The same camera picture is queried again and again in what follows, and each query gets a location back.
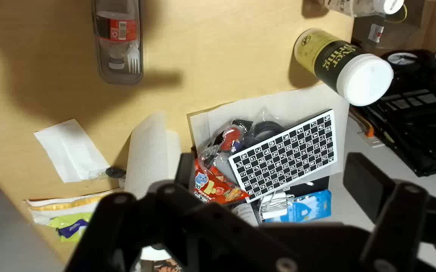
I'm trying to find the clear bottle with red label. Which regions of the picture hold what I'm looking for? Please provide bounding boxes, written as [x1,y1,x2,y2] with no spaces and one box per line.
[90,0,146,86]
[93,0,142,65]

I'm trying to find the black keyboard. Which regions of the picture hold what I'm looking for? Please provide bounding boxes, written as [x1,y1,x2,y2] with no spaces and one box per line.
[363,50,436,178]

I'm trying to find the white plastic fork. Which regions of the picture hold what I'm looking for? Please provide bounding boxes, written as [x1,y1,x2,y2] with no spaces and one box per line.
[123,39,143,76]

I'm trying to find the blue tissue pack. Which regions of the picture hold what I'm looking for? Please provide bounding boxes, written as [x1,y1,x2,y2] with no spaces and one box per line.
[258,187,332,225]

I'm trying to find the small black cap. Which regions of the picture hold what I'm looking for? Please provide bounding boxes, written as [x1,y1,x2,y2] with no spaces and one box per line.
[104,165,126,180]

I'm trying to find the yellow green packet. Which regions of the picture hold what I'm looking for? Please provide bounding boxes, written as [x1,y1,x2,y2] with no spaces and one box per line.
[48,210,96,243]

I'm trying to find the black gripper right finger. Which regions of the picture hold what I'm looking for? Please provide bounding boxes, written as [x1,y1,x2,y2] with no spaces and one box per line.
[341,151,436,272]

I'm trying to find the white box of snacks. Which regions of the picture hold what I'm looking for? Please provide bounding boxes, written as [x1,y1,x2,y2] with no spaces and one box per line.
[185,82,350,178]

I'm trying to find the clear bottle with white cap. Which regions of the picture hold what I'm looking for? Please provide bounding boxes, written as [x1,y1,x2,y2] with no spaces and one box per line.
[322,0,405,18]

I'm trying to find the black white checkerboard board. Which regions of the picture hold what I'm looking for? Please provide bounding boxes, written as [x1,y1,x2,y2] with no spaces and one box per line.
[225,109,338,204]

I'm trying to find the clear bag of dark items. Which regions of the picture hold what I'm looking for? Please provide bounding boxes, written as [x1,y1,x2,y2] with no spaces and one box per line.
[199,112,285,163]

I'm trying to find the white paper envelope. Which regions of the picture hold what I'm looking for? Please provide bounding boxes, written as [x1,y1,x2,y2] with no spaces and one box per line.
[33,118,110,184]

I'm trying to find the red snack packet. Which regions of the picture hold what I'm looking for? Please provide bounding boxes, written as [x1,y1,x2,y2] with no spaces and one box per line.
[192,156,249,205]

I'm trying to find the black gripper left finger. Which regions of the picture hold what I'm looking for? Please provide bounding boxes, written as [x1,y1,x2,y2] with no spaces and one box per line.
[64,151,299,272]

